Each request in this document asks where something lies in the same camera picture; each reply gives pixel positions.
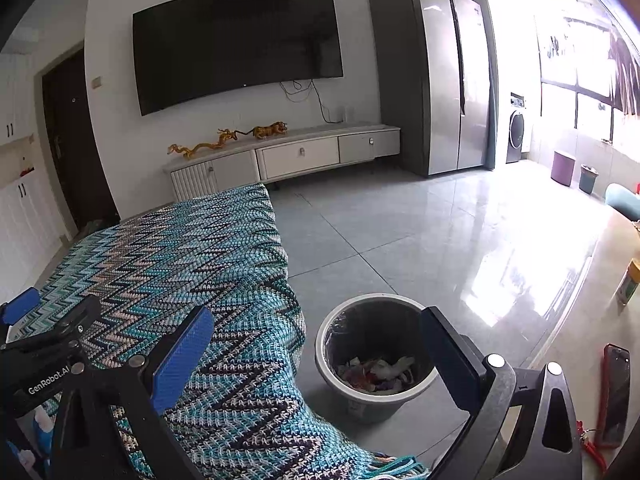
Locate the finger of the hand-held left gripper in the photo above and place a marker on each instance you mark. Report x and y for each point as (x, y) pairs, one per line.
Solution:
(19, 306)
(65, 327)

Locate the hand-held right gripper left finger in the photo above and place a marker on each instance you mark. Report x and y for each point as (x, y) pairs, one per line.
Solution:
(182, 360)

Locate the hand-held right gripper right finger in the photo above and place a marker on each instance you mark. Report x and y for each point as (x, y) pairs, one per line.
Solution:
(452, 360)

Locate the pile of wrappers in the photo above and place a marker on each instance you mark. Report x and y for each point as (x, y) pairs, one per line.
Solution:
(380, 372)

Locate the white round trash bin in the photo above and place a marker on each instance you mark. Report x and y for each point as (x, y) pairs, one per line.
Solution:
(372, 327)

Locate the white tall cabinet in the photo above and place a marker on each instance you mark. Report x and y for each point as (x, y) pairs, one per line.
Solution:
(25, 220)

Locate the teal zigzag knitted blanket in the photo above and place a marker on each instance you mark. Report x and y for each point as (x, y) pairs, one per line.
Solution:
(225, 270)

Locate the white coffee table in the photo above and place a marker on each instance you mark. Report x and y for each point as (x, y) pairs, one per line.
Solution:
(590, 310)

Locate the red-cased smartphone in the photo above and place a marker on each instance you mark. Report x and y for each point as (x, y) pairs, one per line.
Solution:
(614, 395)

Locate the dark brown door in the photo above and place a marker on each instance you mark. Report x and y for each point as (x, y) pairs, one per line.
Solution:
(75, 150)

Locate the yellow-lidded bottle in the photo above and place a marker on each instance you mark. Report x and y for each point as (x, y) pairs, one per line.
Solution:
(629, 282)

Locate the golden dragon figurine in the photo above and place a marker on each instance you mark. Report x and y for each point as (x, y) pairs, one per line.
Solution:
(200, 149)

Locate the purple round stool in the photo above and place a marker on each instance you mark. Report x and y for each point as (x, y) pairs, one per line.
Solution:
(564, 167)

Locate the dark grey bucket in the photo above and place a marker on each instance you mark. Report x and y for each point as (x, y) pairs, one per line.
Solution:
(588, 180)

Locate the teal chair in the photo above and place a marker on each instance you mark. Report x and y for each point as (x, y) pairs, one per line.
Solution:
(622, 202)

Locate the white TV cabinet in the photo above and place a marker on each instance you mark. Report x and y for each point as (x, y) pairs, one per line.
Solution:
(300, 157)

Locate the white washing machine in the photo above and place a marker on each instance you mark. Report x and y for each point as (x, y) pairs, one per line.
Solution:
(516, 130)

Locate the golden tiger figurine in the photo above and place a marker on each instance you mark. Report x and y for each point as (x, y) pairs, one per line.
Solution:
(267, 131)

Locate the balcony window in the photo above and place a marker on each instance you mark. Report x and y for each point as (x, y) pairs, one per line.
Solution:
(560, 105)

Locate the silver double-door fridge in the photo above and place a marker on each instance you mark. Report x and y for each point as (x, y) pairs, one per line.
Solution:
(430, 75)

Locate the dark hanging clothes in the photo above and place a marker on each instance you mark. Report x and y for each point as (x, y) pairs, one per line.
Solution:
(625, 75)

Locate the wall light switch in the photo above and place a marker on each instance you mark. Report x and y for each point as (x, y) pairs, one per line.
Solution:
(97, 81)

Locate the black wall-mounted TV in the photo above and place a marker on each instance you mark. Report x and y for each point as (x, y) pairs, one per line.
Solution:
(235, 45)

